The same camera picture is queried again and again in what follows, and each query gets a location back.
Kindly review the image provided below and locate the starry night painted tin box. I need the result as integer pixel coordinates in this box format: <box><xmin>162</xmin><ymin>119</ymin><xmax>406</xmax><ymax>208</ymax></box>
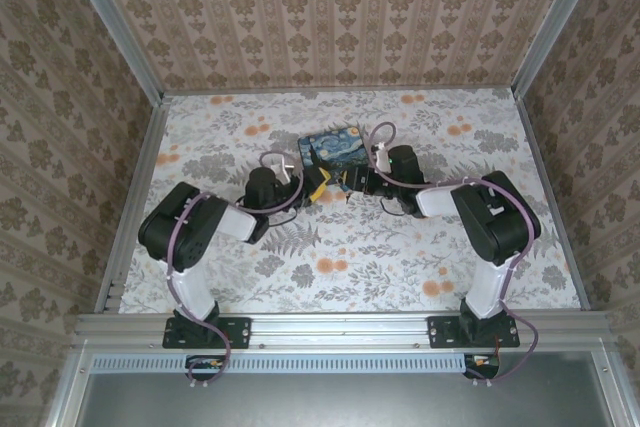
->
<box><xmin>296</xmin><ymin>125</ymin><xmax>370</xmax><ymax>182</ymax></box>

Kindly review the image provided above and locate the floral patterned table cover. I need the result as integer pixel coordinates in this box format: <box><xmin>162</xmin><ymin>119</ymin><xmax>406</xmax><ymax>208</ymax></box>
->
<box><xmin>117</xmin><ymin>88</ymin><xmax>584</xmax><ymax>314</ymax></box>

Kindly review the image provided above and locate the black connector box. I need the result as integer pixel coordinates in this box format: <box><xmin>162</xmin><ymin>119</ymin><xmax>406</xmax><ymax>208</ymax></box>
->
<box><xmin>184</xmin><ymin>354</ymin><xmax>227</xmax><ymax>382</ymax></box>
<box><xmin>462</xmin><ymin>352</ymin><xmax>502</xmax><ymax>381</ymax></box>

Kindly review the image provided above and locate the grey metal sheet panel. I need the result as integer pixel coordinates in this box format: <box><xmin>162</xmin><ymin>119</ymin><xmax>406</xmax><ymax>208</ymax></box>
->
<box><xmin>47</xmin><ymin>350</ymin><xmax>634</xmax><ymax>427</ymax></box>

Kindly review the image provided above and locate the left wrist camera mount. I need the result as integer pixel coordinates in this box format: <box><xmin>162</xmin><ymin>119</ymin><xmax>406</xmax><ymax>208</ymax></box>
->
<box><xmin>271</xmin><ymin>156</ymin><xmax>295</xmax><ymax>184</ymax></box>

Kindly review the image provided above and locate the thin black left wrist cable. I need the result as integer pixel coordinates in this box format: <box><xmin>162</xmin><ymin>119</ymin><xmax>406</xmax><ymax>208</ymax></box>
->
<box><xmin>264</xmin><ymin>209</ymin><xmax>299</xmax><ymax>228</ymax></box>

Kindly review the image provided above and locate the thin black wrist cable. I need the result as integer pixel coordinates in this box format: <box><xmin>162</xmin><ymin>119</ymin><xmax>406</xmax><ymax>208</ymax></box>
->
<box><xmin>264</xmin><ymin>209</ymin><xmax>299</xmax><ymax>228</ymax></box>
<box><xmin>378</xmin><ymin>195</ymin><xmax>407</xmax><ymax>217</ymax></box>

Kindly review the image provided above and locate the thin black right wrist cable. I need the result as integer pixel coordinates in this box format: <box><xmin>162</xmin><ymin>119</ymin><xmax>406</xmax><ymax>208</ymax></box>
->
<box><xmin>378</xmin><ymin>195</ymin><xmax>407</xmax><ymax>217</ymax></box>

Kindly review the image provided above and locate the aluminium rear rail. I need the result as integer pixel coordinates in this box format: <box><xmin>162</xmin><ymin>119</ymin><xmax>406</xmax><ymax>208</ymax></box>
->
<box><xmin>162</xmin><ymin>86</ymin><xmax>516</xmax><ymax>97</ymax></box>

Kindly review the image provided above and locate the aluminium side rail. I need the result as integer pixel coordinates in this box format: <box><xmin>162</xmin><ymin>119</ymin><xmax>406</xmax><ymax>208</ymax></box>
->
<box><xmin>93</xmin><ymin>96</ymin><xmax>172</xmax><ymax>313</ymax></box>
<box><xmin>513</xmin><ymin>92</ymin><xmax>592</xmax><ymax>311</ymax></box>

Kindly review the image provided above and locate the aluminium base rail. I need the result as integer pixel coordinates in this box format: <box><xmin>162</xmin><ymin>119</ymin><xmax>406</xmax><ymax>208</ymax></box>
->
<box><xmin>74</xmin><ymin>310</ymin><xmax>615</xmax><ymax>350</ymax></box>

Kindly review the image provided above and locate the grey slotted cable duct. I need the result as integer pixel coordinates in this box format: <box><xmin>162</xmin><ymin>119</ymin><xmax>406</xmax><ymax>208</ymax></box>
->
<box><xmin>92</xmin><ymin>352</ymin><xmax>501</xmax><ymax>374</ymax></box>

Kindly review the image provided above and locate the aluminium frame post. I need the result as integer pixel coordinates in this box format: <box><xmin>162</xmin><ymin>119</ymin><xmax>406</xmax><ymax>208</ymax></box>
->
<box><xmin>511</xmin><ymin>0</ymin><xmax>610</xmax><ymax>98</ymax></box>
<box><xmin>56</xmin><ymin>0</ymin><xmax>167</xmax><ymax>102</ymax></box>

